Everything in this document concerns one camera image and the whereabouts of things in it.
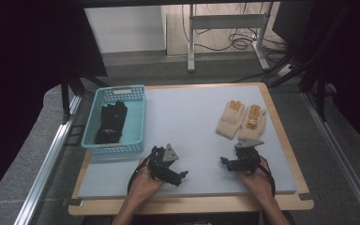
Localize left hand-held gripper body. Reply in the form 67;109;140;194
146;142;182;186

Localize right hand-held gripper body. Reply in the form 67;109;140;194
229;137;265;173

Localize teal plastic basket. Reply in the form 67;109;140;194
81;84;147;157

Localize black glove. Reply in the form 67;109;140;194
100;100;128;134
94;125;124;145

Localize person's left hand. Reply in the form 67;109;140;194
127;157;167;202

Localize person's right hand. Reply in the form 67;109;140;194
235;157;275;203

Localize wooden table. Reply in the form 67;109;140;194
67;82;315;217

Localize beige knitted glove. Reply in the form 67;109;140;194
237;104;267;143
216;99;248;141

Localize white foam mat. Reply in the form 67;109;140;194
77;84;298;200

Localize white power strip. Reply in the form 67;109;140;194
276;63;293;78

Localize black tripod stand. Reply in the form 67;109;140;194
59;67;109;124
267;46;330;123

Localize white panel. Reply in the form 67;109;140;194
83;6;167;54

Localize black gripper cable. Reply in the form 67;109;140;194
257;155;277;199
127;161;153;195

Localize aluminium rail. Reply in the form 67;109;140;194
302;91;360;225
13;95;83;225

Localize black floor cables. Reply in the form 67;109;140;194
181;3;290;54

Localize white metal desk frame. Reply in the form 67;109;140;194
187;3;272;74

